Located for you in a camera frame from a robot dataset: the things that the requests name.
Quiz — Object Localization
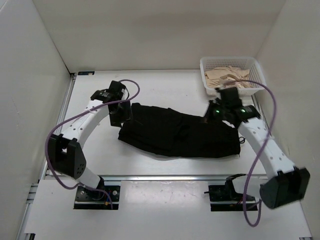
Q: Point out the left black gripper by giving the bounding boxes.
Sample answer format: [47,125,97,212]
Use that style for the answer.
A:
[109,100,134,128]

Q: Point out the black trousers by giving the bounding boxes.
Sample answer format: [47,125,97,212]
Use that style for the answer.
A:
[118,103,241,159]

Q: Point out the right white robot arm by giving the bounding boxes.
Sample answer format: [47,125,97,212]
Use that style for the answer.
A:
[207,87,310,209]

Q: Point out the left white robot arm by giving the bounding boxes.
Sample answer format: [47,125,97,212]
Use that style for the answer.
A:
[44,79,133,200]

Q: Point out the beige trousers in basket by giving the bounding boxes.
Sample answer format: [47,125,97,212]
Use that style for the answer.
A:
[204,65,250,88]

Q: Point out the white plastic basket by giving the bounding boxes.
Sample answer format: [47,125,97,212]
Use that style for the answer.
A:
[200,56,266,96]

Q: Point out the dark label sticker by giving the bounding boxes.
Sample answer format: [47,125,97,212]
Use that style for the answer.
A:
[77,71,95,76]

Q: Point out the aluminium left rail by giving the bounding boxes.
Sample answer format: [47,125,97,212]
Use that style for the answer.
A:
[39,73,77,180]

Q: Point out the aluminium front rail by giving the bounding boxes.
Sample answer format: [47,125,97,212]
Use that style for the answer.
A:
[102,175,268,182]

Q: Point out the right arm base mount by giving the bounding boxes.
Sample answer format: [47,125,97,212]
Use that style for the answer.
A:
[204,174,245,212]

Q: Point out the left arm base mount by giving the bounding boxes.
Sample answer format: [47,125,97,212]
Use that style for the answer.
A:
[73,180,121,210]

